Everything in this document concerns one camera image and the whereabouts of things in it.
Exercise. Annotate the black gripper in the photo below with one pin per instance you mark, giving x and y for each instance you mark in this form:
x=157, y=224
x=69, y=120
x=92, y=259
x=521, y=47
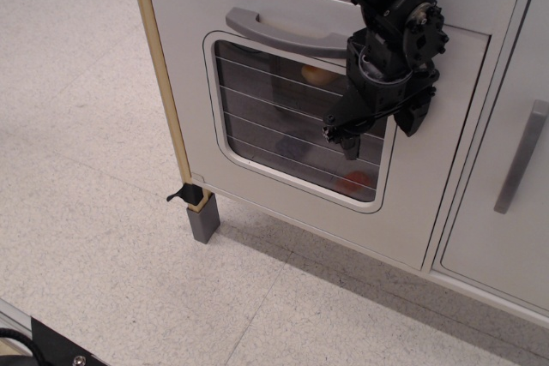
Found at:
x=407, y=101

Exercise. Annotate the white oven door with window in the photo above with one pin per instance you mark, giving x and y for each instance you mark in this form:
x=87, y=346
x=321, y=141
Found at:
x=235, y=98

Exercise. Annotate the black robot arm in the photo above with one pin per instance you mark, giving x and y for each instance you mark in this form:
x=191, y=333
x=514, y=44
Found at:
x=390, y=70

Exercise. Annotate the toy salmon sushi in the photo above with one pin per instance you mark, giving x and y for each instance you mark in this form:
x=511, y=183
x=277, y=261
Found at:
x=353, y=182

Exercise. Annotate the toy bread loaf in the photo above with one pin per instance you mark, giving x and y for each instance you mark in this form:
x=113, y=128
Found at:
x=317, y=76

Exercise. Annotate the blue toy grapes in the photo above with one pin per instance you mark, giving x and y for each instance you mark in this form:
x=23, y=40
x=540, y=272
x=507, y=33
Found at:
x=292, y=148

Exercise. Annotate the white toy kitchen cabinet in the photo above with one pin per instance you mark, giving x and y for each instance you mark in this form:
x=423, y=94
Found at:
x=500, y=20

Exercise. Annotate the white right cabinet door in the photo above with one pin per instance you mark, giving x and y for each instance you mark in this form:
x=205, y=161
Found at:
x=506, y=255

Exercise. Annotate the grey cabinet leg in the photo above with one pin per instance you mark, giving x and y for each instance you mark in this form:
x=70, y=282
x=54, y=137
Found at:
x=203, y=215

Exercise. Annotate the silver right door handle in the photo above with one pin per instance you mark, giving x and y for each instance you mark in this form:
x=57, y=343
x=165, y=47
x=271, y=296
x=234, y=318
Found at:
x=524, y=152

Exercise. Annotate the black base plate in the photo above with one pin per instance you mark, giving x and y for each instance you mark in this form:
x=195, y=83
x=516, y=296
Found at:
x=59, y=350

